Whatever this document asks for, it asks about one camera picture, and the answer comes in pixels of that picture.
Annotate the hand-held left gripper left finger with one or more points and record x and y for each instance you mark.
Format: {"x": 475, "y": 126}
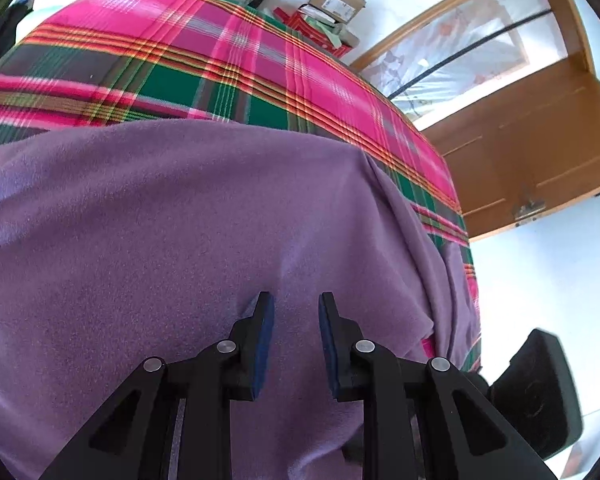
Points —
{"x": 262, "y": 340}

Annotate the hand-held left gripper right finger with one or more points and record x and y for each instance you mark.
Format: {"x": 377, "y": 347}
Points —
{"x": 327, "y": 340}

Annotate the purple fleece garment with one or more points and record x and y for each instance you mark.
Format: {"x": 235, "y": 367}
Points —
{"x": 155, "y": 235}

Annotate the metal door lock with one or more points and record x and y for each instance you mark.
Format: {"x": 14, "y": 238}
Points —
{"x": 529, "y": 210}

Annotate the wooden door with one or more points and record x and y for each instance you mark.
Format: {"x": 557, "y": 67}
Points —
{"x": 530, "y": 150}

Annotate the pink plaid bed sheet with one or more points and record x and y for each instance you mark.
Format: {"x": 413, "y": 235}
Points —
{"x": 180, "y": 50}

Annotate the clear printed plastic door curtain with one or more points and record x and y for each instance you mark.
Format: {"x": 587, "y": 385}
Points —
{"x": 455, "y": 55}

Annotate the wooden door frame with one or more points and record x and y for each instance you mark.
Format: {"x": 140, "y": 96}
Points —
{"x": 480, "y": 7}

